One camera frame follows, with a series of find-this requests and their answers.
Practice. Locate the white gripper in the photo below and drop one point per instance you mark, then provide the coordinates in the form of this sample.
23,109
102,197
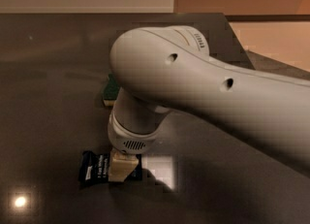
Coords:
131,141

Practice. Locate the dark blue rxbar wrapper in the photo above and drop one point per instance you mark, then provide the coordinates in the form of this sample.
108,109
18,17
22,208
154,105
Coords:
94,169

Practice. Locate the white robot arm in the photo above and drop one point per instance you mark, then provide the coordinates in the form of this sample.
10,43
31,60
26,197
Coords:
160,69

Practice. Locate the green yellow sponge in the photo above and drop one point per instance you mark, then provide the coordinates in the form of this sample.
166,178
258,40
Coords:
110,92

